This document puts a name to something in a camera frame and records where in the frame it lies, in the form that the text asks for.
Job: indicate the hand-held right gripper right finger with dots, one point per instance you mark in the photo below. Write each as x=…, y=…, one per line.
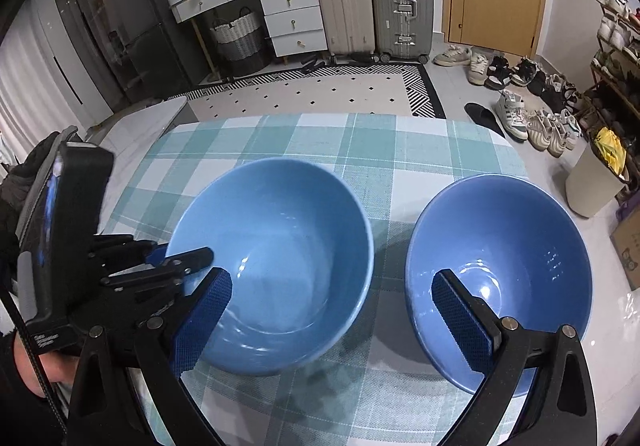
x=460, y=321

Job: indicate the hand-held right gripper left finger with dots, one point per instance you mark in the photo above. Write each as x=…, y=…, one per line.
x=200, y=321

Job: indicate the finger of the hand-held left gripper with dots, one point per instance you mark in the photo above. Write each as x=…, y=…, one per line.
x=190, y=260
x=125, y=251

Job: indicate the blue bowl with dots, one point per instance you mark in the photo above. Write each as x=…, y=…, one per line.
x=505, y=236
x=280, y=236

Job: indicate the person's left forearm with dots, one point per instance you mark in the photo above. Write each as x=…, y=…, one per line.
x=55, y=371

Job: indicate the white wardrobe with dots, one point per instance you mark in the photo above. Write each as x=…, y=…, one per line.
x=40, y=76

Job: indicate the teal plaid tablecloth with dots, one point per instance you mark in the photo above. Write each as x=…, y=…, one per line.
x=320, y=141

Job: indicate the dark glass cabinet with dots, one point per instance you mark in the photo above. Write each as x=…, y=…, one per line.
x=85, y=26

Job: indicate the cardboard box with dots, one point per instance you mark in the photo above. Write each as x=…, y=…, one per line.
x=627, y=251

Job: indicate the white trash bin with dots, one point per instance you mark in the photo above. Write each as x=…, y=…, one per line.
x=592, y=186

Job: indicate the grey fridge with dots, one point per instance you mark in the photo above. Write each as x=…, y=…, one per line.
x=150, y=16

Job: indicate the black slipper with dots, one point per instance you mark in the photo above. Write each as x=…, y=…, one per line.
x=482, y=116

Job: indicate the diamond patterned rug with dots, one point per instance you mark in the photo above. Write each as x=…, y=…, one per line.
x=325, y=94

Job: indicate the row of shoes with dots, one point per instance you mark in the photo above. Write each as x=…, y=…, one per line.
x=510, y=111

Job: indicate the wicker basket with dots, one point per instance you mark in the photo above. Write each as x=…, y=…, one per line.
x=240, y=41

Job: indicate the black sandal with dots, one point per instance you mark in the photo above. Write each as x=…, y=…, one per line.
x=311, y=65

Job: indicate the white drawer cabinet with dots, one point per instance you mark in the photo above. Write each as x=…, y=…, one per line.
x=292, y=21

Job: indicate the beige suitcase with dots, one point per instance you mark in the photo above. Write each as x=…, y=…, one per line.
x=345, y=6

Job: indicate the shoe rack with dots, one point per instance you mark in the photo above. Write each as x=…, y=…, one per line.
x=617, y=56

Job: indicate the silver suitcase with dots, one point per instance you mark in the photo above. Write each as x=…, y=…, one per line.
x=400, y=6

